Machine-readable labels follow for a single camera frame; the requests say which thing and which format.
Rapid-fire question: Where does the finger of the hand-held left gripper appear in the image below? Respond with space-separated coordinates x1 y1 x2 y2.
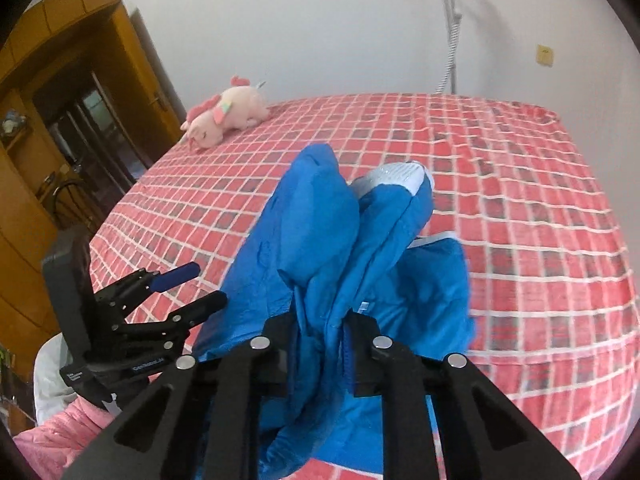
96 261 201 312
112 289 229 342

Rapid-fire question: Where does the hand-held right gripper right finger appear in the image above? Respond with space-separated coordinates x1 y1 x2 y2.
344 312 583 480

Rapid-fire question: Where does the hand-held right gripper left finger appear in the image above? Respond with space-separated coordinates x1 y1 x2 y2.
62 312 297 480

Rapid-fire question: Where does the blue puffer jacket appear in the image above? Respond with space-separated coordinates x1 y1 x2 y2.
192 142 476 480

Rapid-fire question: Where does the wooden wardrobe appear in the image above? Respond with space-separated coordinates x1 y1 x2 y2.
0 0 186 376

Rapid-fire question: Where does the white cloth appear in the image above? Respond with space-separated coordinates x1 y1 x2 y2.
34 335 81 426

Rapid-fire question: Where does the pink blanket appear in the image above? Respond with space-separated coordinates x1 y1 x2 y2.
12 395 126 480

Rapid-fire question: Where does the pink plush unicorn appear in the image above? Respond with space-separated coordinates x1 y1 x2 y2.
180 75 271 152

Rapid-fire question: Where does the red checked bed sheet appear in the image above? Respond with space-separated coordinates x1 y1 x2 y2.
65 92 640 480

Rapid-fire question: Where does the garment steamer pole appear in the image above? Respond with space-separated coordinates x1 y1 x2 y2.
425 0 463 95

